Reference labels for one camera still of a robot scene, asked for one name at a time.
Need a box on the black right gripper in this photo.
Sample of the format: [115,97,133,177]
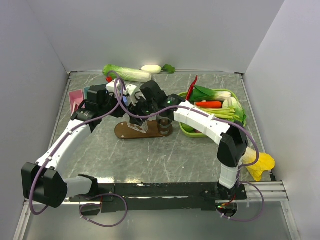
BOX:
[125,93,157,127]

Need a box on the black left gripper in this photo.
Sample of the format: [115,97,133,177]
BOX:
[99,91,127,118]

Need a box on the clear textured plastic holder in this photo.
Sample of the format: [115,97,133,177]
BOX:
[127,121,149,134]

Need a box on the dark glass cup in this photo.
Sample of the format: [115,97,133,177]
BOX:
[156,115,173,137]

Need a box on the yellow cabbage by arm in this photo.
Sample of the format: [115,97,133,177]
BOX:
[242,147,276,182]

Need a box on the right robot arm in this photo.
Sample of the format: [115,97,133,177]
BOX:
[124,80,248,199]

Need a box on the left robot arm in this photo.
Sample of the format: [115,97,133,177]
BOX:
[21,81,127,215]

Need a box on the brown wooden tray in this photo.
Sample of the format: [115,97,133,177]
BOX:
[114,120,165,140]

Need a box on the teal drawer box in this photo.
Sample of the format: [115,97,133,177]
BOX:
[83,87,90,99]

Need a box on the pink drawer box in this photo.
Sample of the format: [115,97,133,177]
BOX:
[68,89,84,110]

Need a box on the napa cabbage on table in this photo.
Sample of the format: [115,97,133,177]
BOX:
[102,64,152,83]

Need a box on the white daikon radish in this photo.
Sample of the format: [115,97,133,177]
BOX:
[141,64,176,74]

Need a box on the red chili pepper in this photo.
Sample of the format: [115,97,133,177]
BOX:
[185,75,198,101]

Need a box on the green plastic vegetable basket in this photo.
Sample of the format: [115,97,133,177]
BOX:
[177,88,247,139]

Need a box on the bok choy in basket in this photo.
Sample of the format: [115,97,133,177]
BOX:
[189,85,232,102]

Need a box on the orange carrot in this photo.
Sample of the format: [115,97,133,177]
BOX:
[195,101,223,109]

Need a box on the white celery stalk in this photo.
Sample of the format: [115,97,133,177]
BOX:
[199,106,247,125]

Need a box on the napa cabbage in basket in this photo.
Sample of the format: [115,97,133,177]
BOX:
[222,97,247,125]

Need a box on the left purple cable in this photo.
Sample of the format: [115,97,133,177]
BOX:
[29,70,153,228]

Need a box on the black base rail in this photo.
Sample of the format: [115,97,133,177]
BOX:
[69,182,247,213]

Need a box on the aluminium frame rail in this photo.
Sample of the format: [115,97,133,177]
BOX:
[14,182,291,240]

